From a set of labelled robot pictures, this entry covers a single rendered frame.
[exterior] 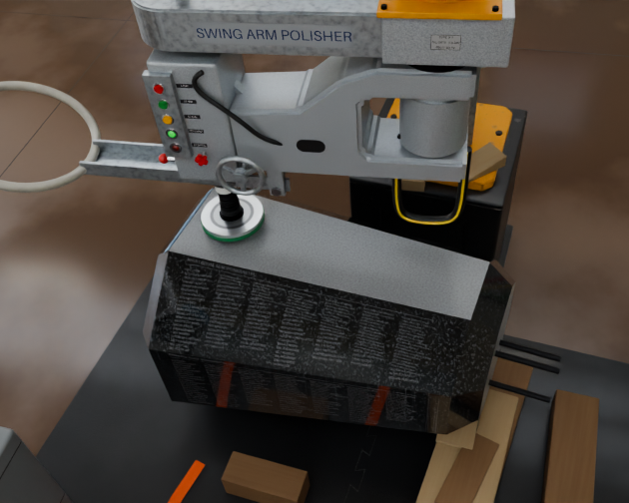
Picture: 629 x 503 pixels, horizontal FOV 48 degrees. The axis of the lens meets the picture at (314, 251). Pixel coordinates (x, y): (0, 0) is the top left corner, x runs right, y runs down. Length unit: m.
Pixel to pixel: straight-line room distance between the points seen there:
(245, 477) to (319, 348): 0.68
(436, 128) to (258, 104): 0.49
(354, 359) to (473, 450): 0.62
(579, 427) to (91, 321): 2.17
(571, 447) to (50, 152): 3.27
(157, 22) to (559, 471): 2.01
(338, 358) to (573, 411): 1.05
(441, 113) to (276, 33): 0.47
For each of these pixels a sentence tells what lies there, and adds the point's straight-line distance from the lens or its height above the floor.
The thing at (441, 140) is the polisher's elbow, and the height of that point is 1.35.
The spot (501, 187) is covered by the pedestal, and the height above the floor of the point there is 0.74.
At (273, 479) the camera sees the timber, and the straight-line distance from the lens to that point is 2.70.
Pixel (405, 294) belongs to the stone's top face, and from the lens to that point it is 2.19.
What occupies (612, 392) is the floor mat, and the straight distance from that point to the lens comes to 3.12.
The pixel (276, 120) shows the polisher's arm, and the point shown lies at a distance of 1.96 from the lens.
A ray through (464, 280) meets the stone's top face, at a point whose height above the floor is 0.86.
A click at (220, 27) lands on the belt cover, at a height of 1.69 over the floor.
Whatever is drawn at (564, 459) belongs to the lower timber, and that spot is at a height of 0.12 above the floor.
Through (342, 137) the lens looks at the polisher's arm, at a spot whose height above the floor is 1.35.
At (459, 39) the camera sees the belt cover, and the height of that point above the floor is 1.68.
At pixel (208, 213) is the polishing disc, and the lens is 2.43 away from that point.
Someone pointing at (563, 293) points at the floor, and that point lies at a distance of 3.39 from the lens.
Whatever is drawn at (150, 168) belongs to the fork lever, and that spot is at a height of 1.16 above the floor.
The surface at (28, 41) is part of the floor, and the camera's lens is 5.69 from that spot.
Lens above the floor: 2.58
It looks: 48 degrees down
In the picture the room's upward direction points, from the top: 7 degrees counter-clockwise
